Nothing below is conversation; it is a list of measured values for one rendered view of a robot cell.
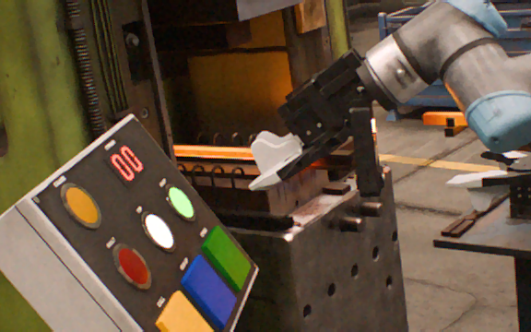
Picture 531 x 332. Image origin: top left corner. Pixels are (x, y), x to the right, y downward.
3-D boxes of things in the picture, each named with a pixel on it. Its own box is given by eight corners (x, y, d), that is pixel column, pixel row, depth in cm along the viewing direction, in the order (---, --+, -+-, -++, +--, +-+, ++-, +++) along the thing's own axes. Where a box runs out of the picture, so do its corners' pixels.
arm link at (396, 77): (429, 78, 103) (430, 92, 95) (397, 100, 104) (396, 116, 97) (392, 29, 102) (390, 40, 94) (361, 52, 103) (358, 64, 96)
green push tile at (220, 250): (252, 265, 114) (218, 223, 113) (241, 290, 107) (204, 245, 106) (242, 272, 115) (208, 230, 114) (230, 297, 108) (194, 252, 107)
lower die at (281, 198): (329, 186, 162) (324, 144, 160) (271, 225, 147) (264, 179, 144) (166, 175, 186) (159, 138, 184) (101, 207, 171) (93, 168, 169)
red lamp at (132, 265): (160, 278, 92) (153, 241, 91) (132, 296, 89) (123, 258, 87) (140, 274, 94) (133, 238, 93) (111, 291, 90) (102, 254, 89)
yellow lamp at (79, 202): (111, 218, 91) (102, 180, 90) (79, 234, 87) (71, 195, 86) (90, 216, 93) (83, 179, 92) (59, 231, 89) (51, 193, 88)
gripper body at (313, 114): (280, 99, 107) (357, 41, 103) (321, 151, 108) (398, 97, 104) (270, 113, 100) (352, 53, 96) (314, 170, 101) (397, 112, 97)
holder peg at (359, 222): (366, 230, 154) (364, 216, 153) (359, 235, 152) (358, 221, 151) (347, 228, 156) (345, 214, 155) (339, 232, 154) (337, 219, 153)
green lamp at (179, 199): (203, 212, 111) (197, 182, 110) (181, 226, 107) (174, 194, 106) (185, 211, 113) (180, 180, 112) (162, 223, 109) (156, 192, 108)
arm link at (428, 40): (501, 17, 90) (462, -37, 94) (417, 77, 93) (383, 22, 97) (521, 44, 96) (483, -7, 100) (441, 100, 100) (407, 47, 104)
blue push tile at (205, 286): (238, 298, 105) (200, 253, 104) (225, 327, 98) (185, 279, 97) (227, 306, 106) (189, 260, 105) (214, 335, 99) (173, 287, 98)
